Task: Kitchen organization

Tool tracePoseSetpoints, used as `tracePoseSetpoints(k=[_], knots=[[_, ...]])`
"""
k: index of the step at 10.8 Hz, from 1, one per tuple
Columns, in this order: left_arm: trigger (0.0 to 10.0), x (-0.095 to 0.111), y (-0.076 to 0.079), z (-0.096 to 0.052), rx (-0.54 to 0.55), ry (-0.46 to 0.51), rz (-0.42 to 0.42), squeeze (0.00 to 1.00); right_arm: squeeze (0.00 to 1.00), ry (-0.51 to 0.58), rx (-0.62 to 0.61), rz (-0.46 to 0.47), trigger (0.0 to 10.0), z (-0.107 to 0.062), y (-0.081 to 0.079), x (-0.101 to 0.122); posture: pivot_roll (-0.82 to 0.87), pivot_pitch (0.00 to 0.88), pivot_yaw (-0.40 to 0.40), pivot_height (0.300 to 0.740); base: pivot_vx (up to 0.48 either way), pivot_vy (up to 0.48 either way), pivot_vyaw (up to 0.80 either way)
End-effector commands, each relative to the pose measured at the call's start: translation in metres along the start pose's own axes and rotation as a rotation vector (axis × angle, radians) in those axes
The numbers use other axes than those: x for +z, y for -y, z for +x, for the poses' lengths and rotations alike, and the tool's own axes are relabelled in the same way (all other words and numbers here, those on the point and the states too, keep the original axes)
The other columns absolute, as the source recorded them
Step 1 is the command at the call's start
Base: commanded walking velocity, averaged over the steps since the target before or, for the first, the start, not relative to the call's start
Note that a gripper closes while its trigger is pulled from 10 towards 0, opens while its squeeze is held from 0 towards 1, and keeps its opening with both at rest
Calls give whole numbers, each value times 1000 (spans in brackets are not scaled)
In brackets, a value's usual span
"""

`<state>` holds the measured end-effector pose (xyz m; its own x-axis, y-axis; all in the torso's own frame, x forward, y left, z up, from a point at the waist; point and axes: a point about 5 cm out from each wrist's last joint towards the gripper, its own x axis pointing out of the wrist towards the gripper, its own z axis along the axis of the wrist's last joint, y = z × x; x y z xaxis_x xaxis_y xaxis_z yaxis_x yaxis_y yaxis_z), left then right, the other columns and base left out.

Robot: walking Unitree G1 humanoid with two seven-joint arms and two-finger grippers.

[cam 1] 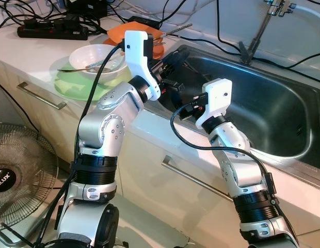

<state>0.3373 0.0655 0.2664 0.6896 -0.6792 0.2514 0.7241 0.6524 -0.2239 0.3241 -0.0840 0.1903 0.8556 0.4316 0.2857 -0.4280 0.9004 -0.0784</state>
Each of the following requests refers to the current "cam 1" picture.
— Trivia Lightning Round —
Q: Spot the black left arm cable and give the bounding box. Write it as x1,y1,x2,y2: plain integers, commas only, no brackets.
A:
32,44,124,248

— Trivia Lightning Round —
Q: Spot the chrome faucet valve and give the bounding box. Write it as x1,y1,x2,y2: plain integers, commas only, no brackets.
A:
263,0,297,19

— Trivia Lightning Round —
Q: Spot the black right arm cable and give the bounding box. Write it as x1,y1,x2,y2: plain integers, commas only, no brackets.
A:
170,102,277,207

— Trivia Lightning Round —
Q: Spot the long silver utensil handle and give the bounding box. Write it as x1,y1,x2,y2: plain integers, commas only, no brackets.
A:
159,23,195,39

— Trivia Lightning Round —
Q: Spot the flat black power brick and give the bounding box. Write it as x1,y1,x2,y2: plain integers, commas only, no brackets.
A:
129,15,163,30

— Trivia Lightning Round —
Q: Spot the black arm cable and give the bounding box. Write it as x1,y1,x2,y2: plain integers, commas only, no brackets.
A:
32,44,124,248
170,102,277,207

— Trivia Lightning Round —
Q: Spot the stainless steel sink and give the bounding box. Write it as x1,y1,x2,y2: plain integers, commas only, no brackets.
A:
149,44,320,188

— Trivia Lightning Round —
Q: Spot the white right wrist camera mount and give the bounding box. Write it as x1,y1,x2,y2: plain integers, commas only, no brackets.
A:
194,78,234,131

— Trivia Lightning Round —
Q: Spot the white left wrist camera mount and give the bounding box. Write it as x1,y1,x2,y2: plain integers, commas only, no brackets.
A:
123,29,163,102

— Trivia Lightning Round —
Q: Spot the white bowl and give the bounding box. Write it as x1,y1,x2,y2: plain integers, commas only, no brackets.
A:
68,43,127,79

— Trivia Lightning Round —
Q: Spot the orange bowl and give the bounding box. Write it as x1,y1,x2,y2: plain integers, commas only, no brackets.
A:
107,21,166,48

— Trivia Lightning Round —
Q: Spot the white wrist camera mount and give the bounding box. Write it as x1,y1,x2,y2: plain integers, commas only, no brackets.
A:
123,29,163,102
194,78,234,131

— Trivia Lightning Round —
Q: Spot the black wall cable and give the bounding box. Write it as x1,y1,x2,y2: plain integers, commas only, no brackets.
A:
216,0,320,86

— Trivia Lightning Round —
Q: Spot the long metal cabinet handle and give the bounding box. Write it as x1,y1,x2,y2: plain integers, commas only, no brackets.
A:
15,81,69,111

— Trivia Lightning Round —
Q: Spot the large black power adapter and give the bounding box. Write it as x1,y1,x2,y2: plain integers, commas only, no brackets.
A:
65,0,110,19

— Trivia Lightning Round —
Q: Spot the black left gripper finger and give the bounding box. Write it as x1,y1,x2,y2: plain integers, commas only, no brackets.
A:
161,45,191,70
163,77,185,94

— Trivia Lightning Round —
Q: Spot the black faucet pipe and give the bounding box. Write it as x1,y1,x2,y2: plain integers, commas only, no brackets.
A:
237,0,285,66

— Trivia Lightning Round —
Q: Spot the green plate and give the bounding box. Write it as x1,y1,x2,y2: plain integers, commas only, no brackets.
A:
53,65,134,102

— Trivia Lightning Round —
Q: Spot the orange plate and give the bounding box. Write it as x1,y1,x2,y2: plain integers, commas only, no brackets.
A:
102,35,167,59

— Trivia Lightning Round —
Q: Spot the white water hose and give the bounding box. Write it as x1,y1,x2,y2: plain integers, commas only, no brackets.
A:
292,4,320,22

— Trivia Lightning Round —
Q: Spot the grey floor fan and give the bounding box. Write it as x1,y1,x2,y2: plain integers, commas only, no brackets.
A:
0,121,61,247

